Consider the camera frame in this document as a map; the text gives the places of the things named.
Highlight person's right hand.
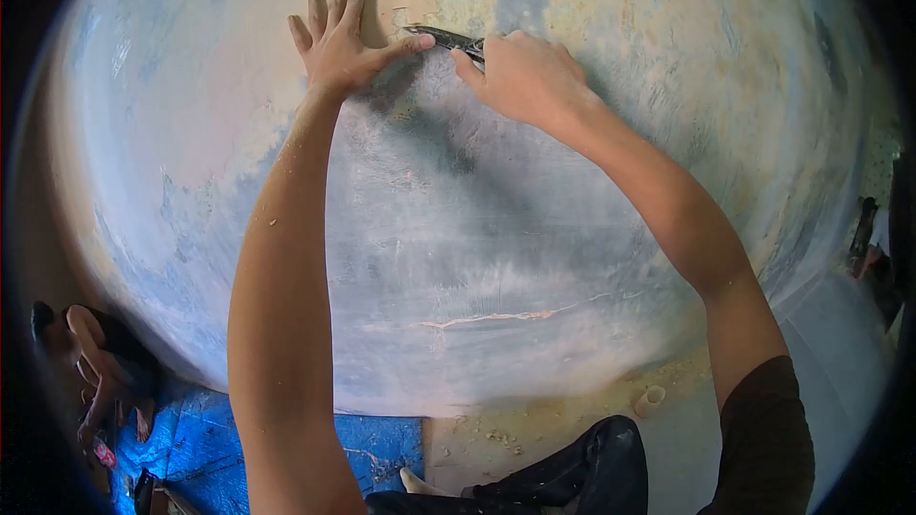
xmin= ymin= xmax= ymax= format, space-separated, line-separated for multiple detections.
xmin=450 ymin=30 xmax=604 ymax=133

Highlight person's left hand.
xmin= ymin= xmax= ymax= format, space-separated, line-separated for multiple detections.
xmin=288 ymin=0 xmax=437 ymax=100

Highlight person's right thumb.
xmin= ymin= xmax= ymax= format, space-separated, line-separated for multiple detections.
xmin=450 ymin=49 xmax=492 ymax=93

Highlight person's right fingers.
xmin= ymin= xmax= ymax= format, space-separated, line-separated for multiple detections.
xmin=484 ymin=30 xmax=573 ymax=58

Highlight person's left thumb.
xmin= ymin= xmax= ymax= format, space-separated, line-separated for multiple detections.
xmin=368 ymin=33 xmax=437 ymax=71

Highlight person's left little finger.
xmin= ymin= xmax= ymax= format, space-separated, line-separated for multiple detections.
xmin=288 ymin=15 xmax=314 ymax=55

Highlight black paint scraper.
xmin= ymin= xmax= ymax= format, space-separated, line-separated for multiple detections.
xmin=402 ymin=25 xmax=488 ymax=65

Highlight small cream cylinder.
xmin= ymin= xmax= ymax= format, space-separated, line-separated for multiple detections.
xmin=634 ymin=385 xmax=668 ymax=419

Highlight person's legs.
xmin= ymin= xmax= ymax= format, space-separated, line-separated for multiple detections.
xmin=364 ymin=415 xmax=650 ymax=515

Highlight blue tarp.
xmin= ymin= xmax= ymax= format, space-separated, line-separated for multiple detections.
xmin=107 ymin=378 xmax=425 ymax=515

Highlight black object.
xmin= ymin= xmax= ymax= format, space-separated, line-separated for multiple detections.
xmin=132 ymin=468 xmax=160 ymax=515

